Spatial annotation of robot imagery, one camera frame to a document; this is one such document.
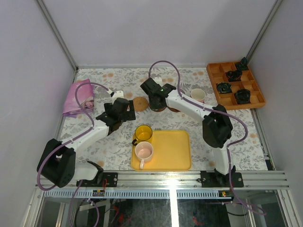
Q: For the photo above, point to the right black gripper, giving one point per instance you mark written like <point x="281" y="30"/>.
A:
<point x="150" y="98"/>

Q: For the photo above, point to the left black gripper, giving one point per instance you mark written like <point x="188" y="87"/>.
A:
<point x="130" y="110"/>

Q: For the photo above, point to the brown wooden coaster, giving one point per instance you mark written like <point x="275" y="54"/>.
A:
<point x="174" y="110"/>
<point x="158" y="110"/>

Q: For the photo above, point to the woven rattan coaster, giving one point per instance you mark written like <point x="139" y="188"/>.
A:
<point x="140" y="103"/>

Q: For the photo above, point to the amber glass cup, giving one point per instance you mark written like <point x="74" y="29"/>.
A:
<point x="143" y="133"/>

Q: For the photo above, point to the pink mug white handle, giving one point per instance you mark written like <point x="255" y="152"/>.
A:
<point x="144" y="152"/>

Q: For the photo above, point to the cream mug pink outside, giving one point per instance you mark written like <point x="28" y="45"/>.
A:
<point x="198" y="95"/>

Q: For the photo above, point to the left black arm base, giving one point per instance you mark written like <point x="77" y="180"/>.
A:
<point x="104" y="180"/>

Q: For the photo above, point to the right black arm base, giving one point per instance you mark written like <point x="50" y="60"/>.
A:
<point x="213" y="178"/>

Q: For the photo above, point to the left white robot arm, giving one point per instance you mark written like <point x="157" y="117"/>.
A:
<point x="58" y="161"/>

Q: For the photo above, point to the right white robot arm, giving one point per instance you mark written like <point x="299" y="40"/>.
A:
<point x="216" y="125"/>

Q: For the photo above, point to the floral tablecloth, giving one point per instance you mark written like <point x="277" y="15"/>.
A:
<point x="115" y="151"/>

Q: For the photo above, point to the yellow plastic tray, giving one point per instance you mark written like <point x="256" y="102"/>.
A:
<point x="171" y="153"/>

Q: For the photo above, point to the pink folded cloth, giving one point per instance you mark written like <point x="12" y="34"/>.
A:
<point x="85" y="97"/>

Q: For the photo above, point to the black part with yellow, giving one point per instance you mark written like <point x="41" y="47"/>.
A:
<point x="224" y="88"/>

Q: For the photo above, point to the black part compartment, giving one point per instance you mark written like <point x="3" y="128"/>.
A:
<point x="242" y="96"/>
<point x="242" y="64"/>
<point x="234" y="76"/>

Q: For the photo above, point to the orange compartment tray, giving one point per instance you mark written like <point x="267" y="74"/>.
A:
<point x="217" y="74"/>

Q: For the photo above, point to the black part lower compartment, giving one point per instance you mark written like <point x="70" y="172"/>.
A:
<point x="242" y="96"/>

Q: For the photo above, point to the black part top compartment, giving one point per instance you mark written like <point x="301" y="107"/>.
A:
<point x="242" y="64"/>

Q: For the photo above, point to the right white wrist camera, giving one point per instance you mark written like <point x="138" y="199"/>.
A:
<point x="158" y="80"/>

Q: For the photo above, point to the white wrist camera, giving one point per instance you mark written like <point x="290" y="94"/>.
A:
<point x="158" y="80"/>
<point x="116" y="94"/>

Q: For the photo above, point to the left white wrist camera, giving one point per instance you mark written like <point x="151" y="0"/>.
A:
<point x="116" y="94"/>

